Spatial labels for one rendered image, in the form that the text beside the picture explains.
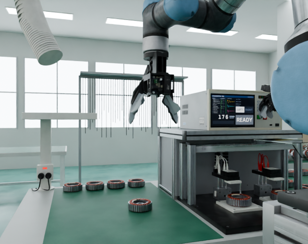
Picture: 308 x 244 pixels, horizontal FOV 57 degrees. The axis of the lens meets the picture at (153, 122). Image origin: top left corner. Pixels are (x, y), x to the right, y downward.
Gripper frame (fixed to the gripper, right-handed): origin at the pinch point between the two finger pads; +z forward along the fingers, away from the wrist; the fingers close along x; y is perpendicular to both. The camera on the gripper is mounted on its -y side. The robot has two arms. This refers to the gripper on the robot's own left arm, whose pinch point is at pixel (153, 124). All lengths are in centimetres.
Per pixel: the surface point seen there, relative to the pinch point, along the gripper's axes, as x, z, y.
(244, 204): 52, 36, -23
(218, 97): 51, -13, -42
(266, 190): 78, 36, -39
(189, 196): 33, 34, -39
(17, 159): -94, 92, -682
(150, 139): 241, 50, -657
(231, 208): 46, 37, -25
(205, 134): 42, 6, -40
